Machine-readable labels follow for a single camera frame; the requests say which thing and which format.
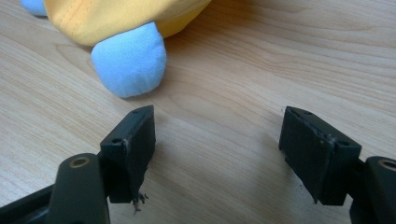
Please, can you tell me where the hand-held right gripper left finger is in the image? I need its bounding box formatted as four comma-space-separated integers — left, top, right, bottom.
99, 105, 157, 216

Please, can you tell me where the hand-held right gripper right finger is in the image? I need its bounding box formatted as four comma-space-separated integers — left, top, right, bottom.
278, 105, 362, 206

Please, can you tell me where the yellow and blue plush toy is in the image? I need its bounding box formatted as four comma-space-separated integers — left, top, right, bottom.
20, 0, 213, 99

